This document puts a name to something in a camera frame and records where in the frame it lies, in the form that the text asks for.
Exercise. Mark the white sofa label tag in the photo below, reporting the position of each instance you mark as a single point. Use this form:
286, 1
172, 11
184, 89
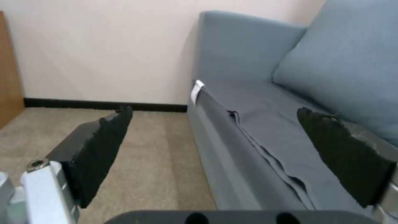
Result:
196, 92

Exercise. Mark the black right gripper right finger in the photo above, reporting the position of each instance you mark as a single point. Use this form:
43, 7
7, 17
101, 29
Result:
342, 151

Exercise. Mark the blue sofa cushion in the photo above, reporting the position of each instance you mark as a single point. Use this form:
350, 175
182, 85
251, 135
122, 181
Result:
342, 58

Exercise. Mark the brown wooden cabinet panel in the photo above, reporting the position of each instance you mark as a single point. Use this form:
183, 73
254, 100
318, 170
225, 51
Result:
8, 77

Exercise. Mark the blue fabric sofa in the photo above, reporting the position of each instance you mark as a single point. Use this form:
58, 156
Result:
248, 77

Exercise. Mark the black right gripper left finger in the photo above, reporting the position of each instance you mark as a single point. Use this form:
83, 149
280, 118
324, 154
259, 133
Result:
96, 149

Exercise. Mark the grey sofa seat cover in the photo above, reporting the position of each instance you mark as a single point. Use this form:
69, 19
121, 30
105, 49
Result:
273, 130

